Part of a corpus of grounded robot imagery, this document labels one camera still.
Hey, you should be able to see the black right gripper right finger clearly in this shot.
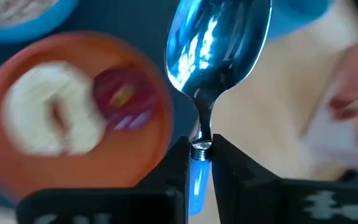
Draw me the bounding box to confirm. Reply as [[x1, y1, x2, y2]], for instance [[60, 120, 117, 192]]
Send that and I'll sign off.
[[212, 133, 358, 224]]

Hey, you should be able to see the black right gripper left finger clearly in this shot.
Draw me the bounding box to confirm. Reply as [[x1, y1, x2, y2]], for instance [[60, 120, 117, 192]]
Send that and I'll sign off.
[[16, 136, 191, 224]]

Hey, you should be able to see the red jam packet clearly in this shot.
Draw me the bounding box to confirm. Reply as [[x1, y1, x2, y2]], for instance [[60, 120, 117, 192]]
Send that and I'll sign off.
[[92, 66, 158, 131]]

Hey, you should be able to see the metal spoon with plastic handle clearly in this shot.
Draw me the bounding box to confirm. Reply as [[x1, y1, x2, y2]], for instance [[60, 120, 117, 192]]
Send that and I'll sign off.
[[165, 0, 273, 216]]

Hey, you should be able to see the orange plate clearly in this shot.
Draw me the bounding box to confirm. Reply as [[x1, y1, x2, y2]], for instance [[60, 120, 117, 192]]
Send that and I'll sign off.
[[0, 30, 175, 205]]

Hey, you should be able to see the blue bowl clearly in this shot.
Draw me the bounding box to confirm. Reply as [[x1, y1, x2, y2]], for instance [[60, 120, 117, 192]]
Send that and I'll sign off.
[[0, 0, 80, 43]]

